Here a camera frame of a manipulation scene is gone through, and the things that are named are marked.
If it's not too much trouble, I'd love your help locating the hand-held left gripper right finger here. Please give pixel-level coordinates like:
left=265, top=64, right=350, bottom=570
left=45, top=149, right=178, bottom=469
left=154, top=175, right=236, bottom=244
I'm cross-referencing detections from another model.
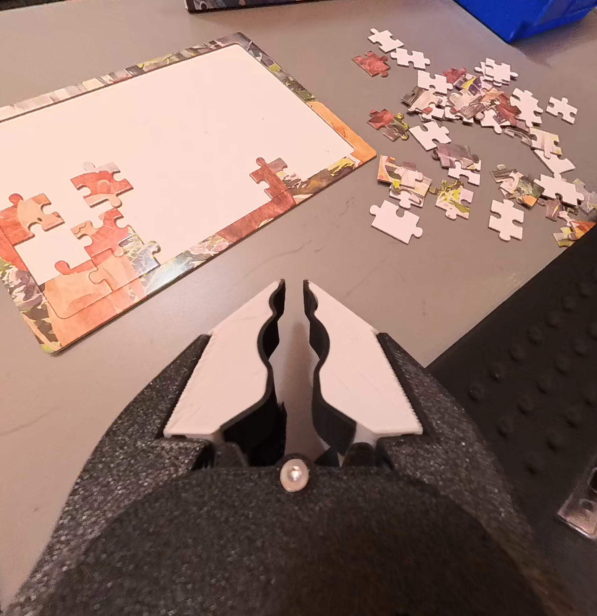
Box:
left=302, top=279, right=424, bottom=466

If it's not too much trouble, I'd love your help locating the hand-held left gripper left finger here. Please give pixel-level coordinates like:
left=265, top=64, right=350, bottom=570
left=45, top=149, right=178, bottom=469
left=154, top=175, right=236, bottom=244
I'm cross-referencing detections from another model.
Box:
left=162, top=278, right=287, bottom=466

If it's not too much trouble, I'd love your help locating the red and white puzzle piece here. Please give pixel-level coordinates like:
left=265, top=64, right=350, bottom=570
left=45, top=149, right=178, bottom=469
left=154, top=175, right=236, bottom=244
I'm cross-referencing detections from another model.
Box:
left=70, top=161, right=135, bottom=209

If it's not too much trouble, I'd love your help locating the cardboard puzzle frame tray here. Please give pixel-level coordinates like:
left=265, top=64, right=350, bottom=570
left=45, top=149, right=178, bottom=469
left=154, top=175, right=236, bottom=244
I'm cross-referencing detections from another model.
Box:
left=0, top=31, right=377, bottom=356

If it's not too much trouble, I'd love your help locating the pile of puzzle pieces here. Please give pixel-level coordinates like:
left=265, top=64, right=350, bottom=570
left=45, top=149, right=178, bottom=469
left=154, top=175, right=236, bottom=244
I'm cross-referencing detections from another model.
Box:
left=351, top=28, right=597, bottom=248

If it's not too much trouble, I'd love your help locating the grey desk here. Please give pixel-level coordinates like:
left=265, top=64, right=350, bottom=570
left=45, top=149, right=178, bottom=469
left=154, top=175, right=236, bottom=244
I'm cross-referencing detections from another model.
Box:
left=0, top=0, right=597, bottom=612

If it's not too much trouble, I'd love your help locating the dark leafy puzzle piece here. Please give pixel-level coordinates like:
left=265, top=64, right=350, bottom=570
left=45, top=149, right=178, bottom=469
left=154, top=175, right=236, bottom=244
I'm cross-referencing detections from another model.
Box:
left=123, top=238, right=162, bottom=285

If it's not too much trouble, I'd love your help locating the black dimpled chair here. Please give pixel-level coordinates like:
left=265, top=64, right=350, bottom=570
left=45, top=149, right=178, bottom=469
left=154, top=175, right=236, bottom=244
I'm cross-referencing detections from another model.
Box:
left=426, top=219, right=597, bottom=616

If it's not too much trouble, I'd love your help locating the orange corner puzzle piece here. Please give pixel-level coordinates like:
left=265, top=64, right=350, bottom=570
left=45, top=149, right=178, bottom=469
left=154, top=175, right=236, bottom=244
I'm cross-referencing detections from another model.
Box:
left=39, top=260, right=102, bottom=318

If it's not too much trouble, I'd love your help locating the red curl-print puzzle piece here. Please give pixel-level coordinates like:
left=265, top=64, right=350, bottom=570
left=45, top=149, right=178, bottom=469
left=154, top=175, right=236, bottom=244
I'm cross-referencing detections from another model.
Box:
left=70, top=208, right=136, bottom=261

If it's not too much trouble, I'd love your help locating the brown puzzle piece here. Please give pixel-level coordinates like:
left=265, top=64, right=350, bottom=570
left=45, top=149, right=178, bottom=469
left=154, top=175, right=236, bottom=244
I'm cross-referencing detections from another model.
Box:
left=249, top=156, right=299, bottom=200

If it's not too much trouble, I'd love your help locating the orange and tan puzzle piece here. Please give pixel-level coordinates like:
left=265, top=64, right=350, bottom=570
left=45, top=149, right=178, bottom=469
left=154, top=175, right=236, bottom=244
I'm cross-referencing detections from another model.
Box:
left=0, top=192, right=66, bottom=246

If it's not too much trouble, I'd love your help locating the printed puzzle box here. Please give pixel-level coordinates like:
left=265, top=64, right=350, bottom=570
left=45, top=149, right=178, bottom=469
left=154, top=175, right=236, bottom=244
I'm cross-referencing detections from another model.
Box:
left=183, top=0, right=455, bottom=14

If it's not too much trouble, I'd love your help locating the blue plastic bin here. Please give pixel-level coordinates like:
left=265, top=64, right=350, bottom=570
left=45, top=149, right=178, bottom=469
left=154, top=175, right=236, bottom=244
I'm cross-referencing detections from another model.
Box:
left=452, top=0, right=597, bottom=44

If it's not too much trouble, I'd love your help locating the clear plastic bracket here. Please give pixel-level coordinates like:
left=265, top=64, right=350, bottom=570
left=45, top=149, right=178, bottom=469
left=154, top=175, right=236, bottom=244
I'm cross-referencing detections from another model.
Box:
left=557, top=450, right=597, bottom=539

